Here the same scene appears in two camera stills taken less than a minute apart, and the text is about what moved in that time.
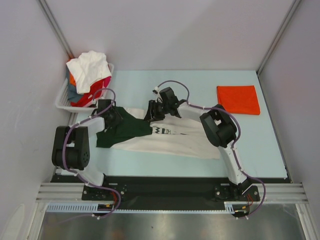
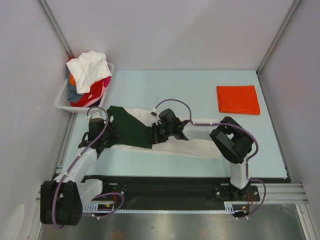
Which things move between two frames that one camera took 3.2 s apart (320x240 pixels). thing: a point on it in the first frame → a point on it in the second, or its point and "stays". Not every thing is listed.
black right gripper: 153,113 → 157,132
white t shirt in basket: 89,67 stays
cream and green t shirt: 176,136 stays
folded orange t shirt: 239,99 stays
